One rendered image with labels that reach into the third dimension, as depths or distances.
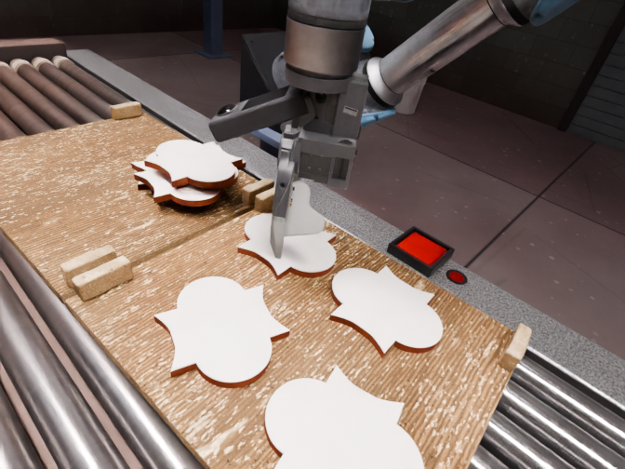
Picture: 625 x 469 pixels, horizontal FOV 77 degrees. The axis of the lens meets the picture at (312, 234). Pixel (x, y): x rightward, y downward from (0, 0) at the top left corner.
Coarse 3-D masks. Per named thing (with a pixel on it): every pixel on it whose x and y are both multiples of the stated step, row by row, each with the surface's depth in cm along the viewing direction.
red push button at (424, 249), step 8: (408, 240) 62; (416, 240) 62; (424, 240) 62; (408, 248) 60; (416, 248) 60; (424, 248) 60; (432, 248) 61; (440, 248) 61; (416, 256) 59; (424, 256) 59; (432, 256) 59; (440, 256) 60
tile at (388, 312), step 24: (336, 288) 48; (360, 288) 49; (384, 288) 49; (408, 288) 50; (336, 312) 45; (360, 312) 46; (384, 312) 46; (408, 312) 47; (432, 312) 47; (384, 336) 43; (408, 336) 44; (432, 336) 44
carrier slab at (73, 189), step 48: (0, 144) 66; (48, 144) 68; (96, 144) 70; (144, 144) 73; (0, 192) 56; (48, 192) 57; (96, 192) 59; (144, 192) 61; (240, 192) 65; (48, 240) 49; (96, 240) 51; (144, 240) 52
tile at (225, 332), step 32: (192, 288) 45; (224, 288) 46; (256, 288) 46; (160, 320) 41; (192, 320) 41; (224, 320) 42; (256, 320) 43; (192, 352) 38; (224, 352) 39; (256, 352) 39; (224, 384) 37
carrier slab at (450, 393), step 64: (192, 256) 51; (384, 256) 56; (128, 320) 42; (320, 320) 45; (448, 320) 48; (192, 384) 37; (256, 384) 38; (384, 384) 40; (448, 384) 41; (192, 448) 33; (256, 448) 33; (448, 448) 36
